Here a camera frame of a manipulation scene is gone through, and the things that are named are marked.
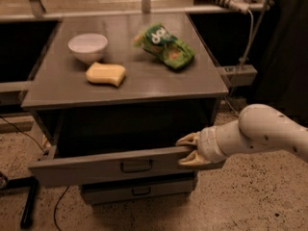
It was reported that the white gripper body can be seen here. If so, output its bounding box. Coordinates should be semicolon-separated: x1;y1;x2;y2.
197;126;227;163

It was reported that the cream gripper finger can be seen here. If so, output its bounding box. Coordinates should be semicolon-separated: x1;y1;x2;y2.
178;150;211;169
175;132;200;146

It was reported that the grey top drawer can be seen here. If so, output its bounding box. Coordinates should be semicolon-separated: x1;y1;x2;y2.
28;146;194;188

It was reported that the grey drawer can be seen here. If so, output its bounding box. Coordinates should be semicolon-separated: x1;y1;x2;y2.
80;172;197;205
28;146;194;188

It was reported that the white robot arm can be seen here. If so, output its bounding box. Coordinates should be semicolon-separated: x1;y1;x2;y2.
176;104;308;169

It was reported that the grey bottom drawer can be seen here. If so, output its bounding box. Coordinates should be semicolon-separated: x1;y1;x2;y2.
80;172;197;205

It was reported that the grey drawer cabinet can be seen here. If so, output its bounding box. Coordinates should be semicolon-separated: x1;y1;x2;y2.
22;13;227;157

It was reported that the green snack bag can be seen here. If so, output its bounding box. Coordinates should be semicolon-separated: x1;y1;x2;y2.
134;23;194;70

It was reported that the yellow sponge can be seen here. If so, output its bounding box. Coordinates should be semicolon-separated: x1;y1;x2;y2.
86;63;126;87

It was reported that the white bowl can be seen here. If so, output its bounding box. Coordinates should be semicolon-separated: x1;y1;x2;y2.
68;33;108;64

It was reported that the white power strip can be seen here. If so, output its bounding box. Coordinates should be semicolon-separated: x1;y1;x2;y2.
207;0;249;14

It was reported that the black stand foot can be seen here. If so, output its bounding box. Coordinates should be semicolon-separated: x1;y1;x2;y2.
0;174;39;229

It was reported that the white cable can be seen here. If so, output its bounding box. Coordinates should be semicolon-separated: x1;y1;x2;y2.
224;9;256;114

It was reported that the black floor cable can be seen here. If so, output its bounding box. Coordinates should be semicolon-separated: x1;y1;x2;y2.
53;186;71;231

